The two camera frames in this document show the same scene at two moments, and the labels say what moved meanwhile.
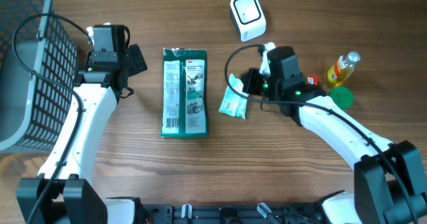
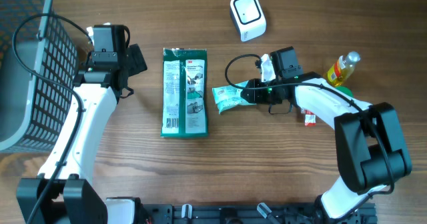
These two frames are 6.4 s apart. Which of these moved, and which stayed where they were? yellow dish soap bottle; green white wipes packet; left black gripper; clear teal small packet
Moved: clear teal small packet
Stayed: yellow dish soap bottle; left black gripper; green white wipes packet
